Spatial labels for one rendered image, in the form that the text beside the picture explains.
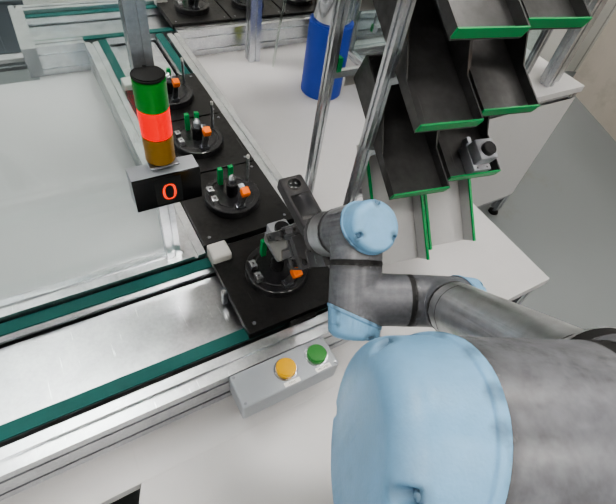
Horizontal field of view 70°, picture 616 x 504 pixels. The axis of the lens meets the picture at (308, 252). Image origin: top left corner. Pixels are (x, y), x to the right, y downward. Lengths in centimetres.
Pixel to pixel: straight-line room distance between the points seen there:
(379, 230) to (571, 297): 223
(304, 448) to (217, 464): 17
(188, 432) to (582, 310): 222
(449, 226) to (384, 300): 58
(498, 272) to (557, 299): 137
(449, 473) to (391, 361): 5
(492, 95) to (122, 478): 99
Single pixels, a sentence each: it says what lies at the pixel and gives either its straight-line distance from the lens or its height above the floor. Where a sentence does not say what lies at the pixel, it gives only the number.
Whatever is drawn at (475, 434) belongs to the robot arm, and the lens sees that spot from 21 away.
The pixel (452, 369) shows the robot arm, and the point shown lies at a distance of 22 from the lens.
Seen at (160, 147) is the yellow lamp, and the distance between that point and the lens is 78.
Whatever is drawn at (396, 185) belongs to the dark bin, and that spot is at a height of 120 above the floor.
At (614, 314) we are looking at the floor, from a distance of 285.
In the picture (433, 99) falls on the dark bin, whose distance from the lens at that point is 86.
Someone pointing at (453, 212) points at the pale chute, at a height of 104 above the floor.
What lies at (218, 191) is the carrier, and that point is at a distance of 115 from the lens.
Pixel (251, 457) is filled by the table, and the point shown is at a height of 86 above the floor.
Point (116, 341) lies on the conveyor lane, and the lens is 100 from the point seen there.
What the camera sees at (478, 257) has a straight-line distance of 136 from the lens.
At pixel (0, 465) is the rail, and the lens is 92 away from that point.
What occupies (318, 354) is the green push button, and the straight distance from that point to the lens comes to 91.
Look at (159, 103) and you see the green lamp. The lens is 74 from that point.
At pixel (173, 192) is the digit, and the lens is 85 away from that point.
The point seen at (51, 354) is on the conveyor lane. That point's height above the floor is 92.
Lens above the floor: 177
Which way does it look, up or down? 50 degrees down
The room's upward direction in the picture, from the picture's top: 12 degrees clockwise
